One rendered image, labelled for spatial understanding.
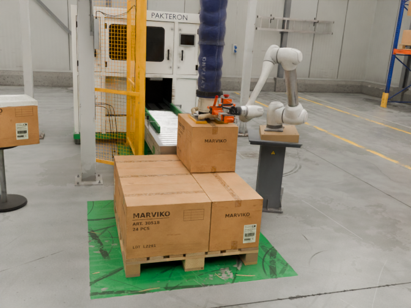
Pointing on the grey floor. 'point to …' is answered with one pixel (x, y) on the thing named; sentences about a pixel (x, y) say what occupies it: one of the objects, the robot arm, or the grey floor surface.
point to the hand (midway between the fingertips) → (216, 110)
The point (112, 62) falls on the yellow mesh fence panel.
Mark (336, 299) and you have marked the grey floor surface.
